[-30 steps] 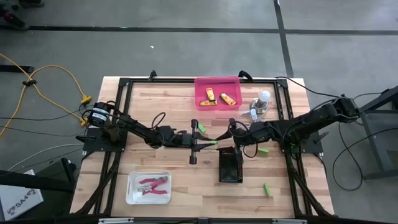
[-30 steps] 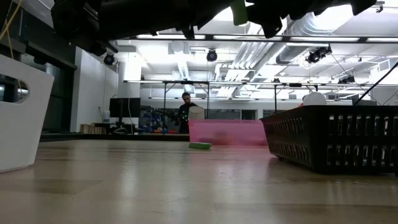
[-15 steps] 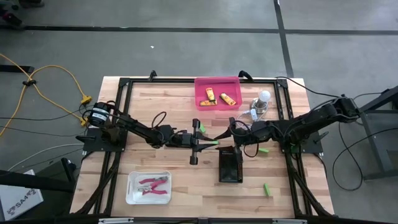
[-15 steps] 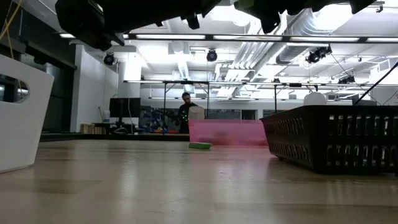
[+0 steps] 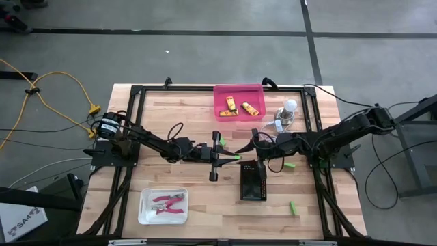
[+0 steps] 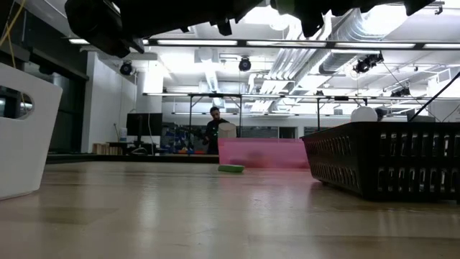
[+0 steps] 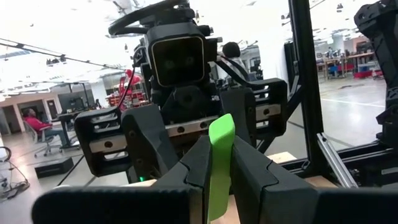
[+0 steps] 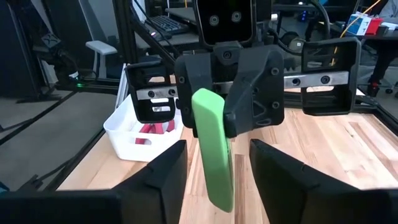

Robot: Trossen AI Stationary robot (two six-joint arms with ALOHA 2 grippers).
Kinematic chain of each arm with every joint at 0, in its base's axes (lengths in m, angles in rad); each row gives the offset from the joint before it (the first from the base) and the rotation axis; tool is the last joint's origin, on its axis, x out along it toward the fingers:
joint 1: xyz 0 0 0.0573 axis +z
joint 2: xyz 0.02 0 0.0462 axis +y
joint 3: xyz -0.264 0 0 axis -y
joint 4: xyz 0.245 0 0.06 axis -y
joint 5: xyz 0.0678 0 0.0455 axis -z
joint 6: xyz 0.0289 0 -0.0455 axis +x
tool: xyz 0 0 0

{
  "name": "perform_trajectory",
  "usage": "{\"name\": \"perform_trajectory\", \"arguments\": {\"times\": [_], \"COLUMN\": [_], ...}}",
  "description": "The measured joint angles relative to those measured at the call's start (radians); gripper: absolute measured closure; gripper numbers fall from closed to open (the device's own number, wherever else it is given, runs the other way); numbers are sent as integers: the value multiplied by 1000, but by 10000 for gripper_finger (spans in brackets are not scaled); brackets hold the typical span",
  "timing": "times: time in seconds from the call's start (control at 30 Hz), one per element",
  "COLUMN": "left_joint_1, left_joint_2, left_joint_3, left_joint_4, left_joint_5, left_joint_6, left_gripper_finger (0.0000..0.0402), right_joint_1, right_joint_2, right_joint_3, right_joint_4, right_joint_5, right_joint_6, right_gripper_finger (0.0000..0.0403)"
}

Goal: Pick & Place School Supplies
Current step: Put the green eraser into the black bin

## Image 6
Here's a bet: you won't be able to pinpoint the black perforated plastic basket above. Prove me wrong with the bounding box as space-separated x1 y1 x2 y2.
300 121 460 202

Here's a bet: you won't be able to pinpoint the black monitor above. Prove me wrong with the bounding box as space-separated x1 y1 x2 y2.
126 112 163 137

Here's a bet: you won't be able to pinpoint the ceiling light strip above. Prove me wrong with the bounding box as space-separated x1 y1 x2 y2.
334 42 417 50
422 42 460 50
246 40 327 48
157 39 239 47
68 38 150 46

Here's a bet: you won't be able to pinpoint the wooden crates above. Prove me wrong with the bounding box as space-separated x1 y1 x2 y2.
92 142 123 156

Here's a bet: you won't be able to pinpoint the left arm's gripper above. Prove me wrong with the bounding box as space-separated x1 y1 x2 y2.
265 0 438 39

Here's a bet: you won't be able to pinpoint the person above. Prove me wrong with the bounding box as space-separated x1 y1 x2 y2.
201 106 231 155

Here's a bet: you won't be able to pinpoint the black aluminium table frame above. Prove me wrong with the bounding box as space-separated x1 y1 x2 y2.
45 153 220 165

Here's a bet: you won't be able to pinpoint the white plastic bin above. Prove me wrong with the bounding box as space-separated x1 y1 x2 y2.
0 63 63 201

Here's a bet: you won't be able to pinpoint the black overhead beam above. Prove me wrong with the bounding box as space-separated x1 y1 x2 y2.
64 37 460 51

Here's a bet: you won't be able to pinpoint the white light bulb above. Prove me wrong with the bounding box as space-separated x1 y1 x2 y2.
350 105 379 123

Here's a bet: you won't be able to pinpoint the pink translucent plastic bin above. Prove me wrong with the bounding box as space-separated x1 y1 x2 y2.
218 137 311 170

